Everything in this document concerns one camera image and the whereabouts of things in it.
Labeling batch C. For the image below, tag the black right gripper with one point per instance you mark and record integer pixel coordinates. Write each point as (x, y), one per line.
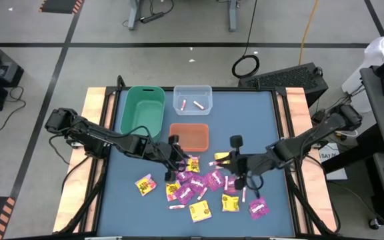
(257, 163)

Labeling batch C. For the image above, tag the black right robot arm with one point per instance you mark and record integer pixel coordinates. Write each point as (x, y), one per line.
(312, 136)

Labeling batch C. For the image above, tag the black desk leg frame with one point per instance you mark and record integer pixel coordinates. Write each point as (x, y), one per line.
(362, 146)

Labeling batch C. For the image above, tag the orange plastic bin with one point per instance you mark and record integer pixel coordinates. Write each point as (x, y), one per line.
(190, 137)

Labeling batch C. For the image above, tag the white covered machine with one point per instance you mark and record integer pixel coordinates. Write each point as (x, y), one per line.
(377, 50)

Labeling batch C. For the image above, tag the Smarties candy roll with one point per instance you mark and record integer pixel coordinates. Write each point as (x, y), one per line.
(177, 207)
(202, 193)
(198, 105)
(244, 194)
(213, 163)
(226, 183)
(183, 104)

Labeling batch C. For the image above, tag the green plastic bin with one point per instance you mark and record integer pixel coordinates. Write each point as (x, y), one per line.
(143, 106)

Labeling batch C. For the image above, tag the black perforated computer tower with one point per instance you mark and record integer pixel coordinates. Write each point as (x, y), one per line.
(285, 78)

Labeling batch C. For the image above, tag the black power strip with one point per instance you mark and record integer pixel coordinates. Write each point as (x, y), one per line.
(152, 17)

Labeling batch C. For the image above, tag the wooden table side board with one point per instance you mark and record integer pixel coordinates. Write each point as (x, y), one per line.
(93, 100)
(295, 100)

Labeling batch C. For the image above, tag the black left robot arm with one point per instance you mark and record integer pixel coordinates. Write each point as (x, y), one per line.
(92, 136)

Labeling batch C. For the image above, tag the black diagonal frame strut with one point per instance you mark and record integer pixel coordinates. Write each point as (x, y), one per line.
(73, 218)
(308, 208)

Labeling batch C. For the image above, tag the black caster wheel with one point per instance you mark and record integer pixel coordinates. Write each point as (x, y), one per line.
(373, 224)

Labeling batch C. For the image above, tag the grey desk leg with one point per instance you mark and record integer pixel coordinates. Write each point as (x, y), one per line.
(233, 16)
(134, 16)

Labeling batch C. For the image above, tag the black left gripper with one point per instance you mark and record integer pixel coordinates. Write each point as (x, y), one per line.
(160, 153)

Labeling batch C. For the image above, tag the white printed paper sheet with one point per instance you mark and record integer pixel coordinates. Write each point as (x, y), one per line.
(337, 171)

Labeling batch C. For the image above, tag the yellow Sour Patch candy packet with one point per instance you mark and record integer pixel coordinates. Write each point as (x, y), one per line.
(221, 155)
(230, 203)
(200, 211)
(194, 164)
(173, 190)
(146, 184)

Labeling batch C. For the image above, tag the purple Skittles candy packet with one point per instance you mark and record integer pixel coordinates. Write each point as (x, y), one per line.
(197, 182)
(184, 176)
(231, 188)
(185, 193)
(214, 180)
(258, 208)

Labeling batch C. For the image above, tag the clear plastic bin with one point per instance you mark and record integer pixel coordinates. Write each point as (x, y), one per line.
(192, 93)

